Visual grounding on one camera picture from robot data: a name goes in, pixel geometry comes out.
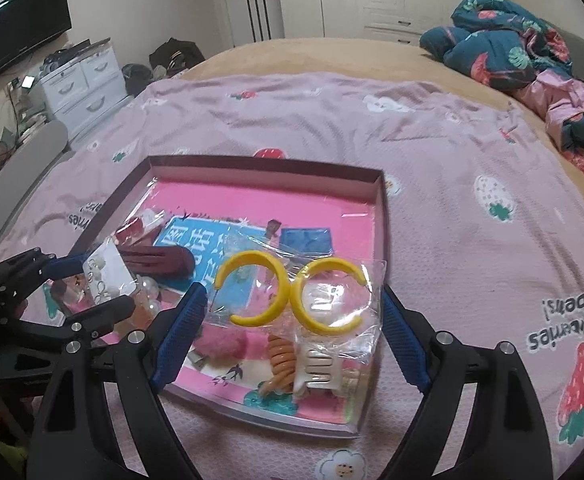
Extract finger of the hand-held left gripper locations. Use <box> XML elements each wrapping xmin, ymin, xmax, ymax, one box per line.
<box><xmin>0</xmin><ymin>249</ymin><xmax>93</xmax><ymax>311</ymax></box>
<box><xmin>14</xmin><ymin>296</ymin><xmax>137</xmax><ymax>356</ymax></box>

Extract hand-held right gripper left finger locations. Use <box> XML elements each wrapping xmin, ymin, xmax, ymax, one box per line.
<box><xmin>26</xmin><ymin>282</ymin><xmax>209</xmax><ymax>480</ymax></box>

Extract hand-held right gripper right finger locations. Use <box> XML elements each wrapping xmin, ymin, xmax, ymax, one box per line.
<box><xmin>382</xmin><ymin>284</ymin><xmax>559</xmax><ymax>480</ymax></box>

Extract clear plastic packet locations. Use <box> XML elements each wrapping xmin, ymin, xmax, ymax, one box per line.
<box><xmin>83</xmin><ymin>240</ymin><xmax>140</xmax><ymax>311</ymax></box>

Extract pearl hair clip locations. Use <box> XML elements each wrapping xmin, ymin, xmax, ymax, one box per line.
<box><xmin>134</xmin><ymin>275</ymin><xmax>173</xmax><ymax>317</ymax></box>

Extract clear plastic bag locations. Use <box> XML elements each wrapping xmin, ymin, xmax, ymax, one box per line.
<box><xmin>204</xmin><ymin>227</ymin><xmax>388</xmax><ymax>436</ymax></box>

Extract yellow hoop earring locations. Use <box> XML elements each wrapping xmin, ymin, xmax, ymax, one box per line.
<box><xmin>215</xmin><ymin>250</ymin><xmax>290</xmax><ymax>327</ymax></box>
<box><xmin>292</xmin><ymin>257</ymin><xmax>365</xmax><ymax>333</ymax></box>

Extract small blue packet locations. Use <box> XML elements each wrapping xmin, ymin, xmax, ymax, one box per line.
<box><xmin>280</xmin><ymin>229</ymin><xmax>334</xmax><ymax>256</ymax></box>

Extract purple cardboard box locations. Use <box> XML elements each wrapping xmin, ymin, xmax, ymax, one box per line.
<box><xmin>0</xmin><ymin>155</ymin><xmax>390</xmax><ymax>441</ymax></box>

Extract pink fuzzy hair clip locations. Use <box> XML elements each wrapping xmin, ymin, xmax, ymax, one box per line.
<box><xmin>194</xmin><ymin>325</ymin><xmax>265</xmax><ymax>361</ymax></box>

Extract dark red hair clip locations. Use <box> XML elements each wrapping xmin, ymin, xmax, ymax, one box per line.
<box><xmin>117</xmin><ymin>244</ymin><xmax>195</xmax><ymax>281</ymax></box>

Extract red white hair accessory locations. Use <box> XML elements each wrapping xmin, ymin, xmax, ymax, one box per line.
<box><xmin>114</xmin><ymin>210</ymin><xmax>165</xmax><ymax>243</ymax></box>

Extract cream hair claw clip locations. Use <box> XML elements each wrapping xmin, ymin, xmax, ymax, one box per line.
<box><xmin>292</xmin><ymin>347</ymin><xmax>345</xmax><ymax>396</ymax></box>

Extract grey chair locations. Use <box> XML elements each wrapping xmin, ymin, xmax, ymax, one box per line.
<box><xmin>0</xmin><ymin>120</ymin><xmax>70</xmax><ymax>241</ymax></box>

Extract white drawer cabinet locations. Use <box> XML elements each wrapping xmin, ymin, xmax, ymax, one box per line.
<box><xmin>39</xmin><ymin>39</ymin><xmax>125</xmax><ymax>143</ymax></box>

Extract pink strawberry print blanket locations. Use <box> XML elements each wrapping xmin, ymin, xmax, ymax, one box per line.
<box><xmin>0</xmin><ymin>72</ymin><xmax>584</xmax><ymax>480</ymax></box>

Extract black floor bag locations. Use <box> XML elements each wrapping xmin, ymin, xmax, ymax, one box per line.
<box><xmin>149</xmin><ymin>37</ymin><xmax>207</xmax><ymax>78</ymax></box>

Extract black television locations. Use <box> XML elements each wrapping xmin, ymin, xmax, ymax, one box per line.
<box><xmin>0</xmin><ymin>0</ymin><xmax>72</xmax><ymax>92</ymax></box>

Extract teal floral quilt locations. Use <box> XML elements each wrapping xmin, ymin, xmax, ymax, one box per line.
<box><xmin>418</xmin><ymin>0</ymin><xmax>584</xmax><ymax>186</ymax></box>

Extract orange spiral hair tie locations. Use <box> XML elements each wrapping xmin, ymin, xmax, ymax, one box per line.
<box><xmin>257</xmin><ymin>335</ymin><xmax>298</xmax><ymax>401</ymax></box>

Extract black hanging straps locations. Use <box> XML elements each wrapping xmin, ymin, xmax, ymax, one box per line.
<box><xmin>242</xmin><ymin>0</ymin><xmax>273</xmax><ymax>43</ymax></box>

